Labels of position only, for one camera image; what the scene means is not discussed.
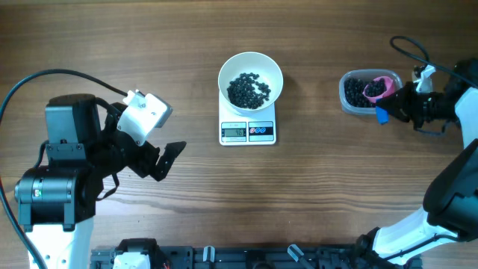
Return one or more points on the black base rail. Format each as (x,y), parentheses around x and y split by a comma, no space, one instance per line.
(145,253)

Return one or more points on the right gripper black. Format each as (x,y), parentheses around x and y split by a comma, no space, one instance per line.
(400,101)

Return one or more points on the pink scoop blue handle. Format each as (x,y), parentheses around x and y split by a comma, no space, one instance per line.
(377,89)

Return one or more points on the clear plastic container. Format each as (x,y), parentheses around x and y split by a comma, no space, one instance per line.
(365,75)

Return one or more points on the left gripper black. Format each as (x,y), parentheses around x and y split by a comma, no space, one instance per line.
(146,166)

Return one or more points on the black beans in bowl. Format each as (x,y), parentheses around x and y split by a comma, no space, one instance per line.
(246,91)

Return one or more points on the white bowl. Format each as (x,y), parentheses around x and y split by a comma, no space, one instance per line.
(258,63)

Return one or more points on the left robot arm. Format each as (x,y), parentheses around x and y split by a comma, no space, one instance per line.
(56,209)

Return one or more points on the white digital kitchen scale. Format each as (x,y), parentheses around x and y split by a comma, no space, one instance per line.
(253,129)

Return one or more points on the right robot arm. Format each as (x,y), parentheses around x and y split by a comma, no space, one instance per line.
(449,210)

